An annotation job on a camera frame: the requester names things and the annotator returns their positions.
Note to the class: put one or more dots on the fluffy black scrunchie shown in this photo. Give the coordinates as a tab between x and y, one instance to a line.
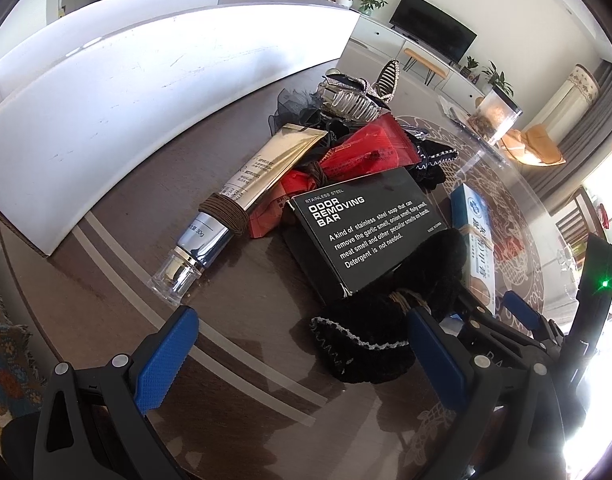
366	355

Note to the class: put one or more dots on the white media cabinet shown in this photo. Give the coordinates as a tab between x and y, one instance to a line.
375	40

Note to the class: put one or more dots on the dark wooden chair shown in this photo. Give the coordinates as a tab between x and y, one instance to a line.
578	215

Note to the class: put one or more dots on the grey curtain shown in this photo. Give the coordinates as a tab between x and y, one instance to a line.
585	150

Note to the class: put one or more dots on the rhinestone hair clip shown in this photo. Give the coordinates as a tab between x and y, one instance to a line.
388	77

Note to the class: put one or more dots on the broad-leaf potted plant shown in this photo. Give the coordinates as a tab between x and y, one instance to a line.
495	80

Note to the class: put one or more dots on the black tulle hair accessory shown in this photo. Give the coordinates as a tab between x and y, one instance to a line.
286	110

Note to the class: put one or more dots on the clear glass cup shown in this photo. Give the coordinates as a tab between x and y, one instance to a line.
568	270

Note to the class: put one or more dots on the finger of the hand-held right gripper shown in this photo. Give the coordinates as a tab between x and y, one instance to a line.
495	330
524	309

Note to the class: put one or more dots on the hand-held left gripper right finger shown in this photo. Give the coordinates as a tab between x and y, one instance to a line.
435	355

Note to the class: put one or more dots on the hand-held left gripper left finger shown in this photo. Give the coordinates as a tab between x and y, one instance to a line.
166	355

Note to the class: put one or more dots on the glass-topped wooden desktop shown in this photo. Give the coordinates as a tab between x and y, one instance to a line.
266	285

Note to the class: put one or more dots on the silver hair claw clip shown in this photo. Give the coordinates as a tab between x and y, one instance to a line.
348	102

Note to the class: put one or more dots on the wooden stool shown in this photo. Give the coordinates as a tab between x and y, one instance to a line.
423	60

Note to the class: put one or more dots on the small potted plant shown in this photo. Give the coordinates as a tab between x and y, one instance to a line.
469	66

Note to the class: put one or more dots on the standing air conditioner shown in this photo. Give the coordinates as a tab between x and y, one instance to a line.
580	90

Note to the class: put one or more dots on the clear glass jar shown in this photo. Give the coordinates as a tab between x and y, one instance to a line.
495	115

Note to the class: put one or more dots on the blue white medicine box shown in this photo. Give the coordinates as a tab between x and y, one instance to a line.
473	215

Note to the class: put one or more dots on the red foil packet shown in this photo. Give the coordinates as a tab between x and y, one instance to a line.
375	147

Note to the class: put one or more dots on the black television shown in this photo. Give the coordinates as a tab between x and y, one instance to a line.
430	25

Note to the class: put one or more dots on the black scrunchie silver trim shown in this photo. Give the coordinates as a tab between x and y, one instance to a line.
435	170

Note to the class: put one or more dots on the black printed box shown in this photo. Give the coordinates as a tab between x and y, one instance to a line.
366	240

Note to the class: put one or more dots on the leafy green potted plant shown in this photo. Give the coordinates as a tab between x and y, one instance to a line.
368	0

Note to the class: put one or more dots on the floral patterned cushion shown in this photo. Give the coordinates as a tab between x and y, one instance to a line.
6	350

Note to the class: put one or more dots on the silver gold cosmetic tube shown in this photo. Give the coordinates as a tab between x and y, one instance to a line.
266	165

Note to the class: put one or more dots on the orange lounge chair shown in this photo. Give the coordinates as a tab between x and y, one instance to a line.
533	142

